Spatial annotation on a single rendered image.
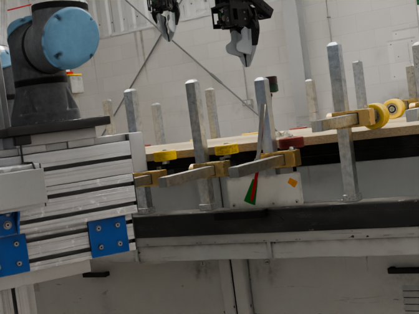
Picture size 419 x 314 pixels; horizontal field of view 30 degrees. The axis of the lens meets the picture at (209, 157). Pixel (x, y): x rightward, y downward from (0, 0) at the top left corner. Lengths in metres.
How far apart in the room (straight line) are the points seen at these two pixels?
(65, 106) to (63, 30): 0.20
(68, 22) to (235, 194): 1.09
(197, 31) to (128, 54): 1.32
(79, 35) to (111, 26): 10.65
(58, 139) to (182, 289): 1.41
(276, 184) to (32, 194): 1.06
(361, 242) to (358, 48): 7.73
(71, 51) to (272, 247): 1.17
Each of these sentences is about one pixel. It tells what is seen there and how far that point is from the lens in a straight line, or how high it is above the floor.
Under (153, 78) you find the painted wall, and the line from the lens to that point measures 11.72.
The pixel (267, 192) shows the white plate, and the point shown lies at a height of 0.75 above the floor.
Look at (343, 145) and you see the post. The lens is 2.35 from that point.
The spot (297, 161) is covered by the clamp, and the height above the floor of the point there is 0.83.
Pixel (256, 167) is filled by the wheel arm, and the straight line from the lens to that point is 2.25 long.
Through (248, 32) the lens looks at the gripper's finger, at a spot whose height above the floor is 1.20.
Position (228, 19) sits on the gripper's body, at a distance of 1.87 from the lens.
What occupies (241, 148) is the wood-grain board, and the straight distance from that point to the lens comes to 2.67.
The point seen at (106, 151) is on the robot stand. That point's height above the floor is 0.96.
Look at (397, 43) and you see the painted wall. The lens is 9.86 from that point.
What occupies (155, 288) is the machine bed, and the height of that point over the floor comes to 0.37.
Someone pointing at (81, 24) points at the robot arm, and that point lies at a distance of 1.61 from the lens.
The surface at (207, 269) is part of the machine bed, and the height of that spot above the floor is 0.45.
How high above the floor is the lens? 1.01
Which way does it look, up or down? 3 degrees down
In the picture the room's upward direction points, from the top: 7 degrees counter-clockwise
